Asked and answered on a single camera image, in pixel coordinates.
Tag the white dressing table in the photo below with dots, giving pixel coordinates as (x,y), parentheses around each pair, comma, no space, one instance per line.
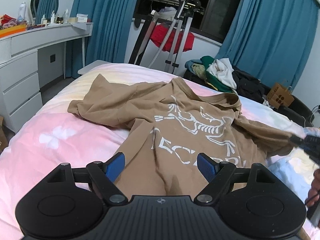
(20,86)

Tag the tan printed t-shirt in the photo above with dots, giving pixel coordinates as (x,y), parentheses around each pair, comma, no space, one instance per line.
(169,125)

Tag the person right hand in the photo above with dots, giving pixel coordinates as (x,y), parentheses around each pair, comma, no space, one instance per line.
(313,194)

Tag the white tissue box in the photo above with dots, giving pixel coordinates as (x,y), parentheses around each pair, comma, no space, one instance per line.
(82,18)

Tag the orange tray with items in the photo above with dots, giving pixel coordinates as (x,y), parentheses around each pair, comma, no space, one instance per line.
(10,26)

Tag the brown paper bag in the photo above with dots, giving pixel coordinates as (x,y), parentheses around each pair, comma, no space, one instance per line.
(279,96)

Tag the right blue curtain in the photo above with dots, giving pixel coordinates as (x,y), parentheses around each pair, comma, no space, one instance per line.
(272,39)

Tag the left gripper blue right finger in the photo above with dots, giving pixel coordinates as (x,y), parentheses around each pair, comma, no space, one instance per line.
(219,177)

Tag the red garment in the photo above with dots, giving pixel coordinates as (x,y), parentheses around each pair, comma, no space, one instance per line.
(160,32)

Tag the cardboard box on floor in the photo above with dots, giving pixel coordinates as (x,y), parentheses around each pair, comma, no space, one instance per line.
(3,138)

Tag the left blue curtain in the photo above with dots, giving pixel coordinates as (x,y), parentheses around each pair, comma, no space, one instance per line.
(111,26)

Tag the pastel tie-dye bed cover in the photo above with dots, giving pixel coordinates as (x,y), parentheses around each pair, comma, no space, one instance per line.
(54,136)

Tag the white spray bottle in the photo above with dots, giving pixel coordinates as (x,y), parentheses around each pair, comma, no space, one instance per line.
(21,12)

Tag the pile of clothes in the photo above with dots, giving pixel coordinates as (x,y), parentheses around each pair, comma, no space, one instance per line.
(221,76)

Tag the blue curtain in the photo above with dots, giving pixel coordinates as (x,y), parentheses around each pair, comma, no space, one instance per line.
(272,39)
(111,26)

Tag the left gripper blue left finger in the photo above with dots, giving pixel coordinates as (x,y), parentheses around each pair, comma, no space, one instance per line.
(103,176)

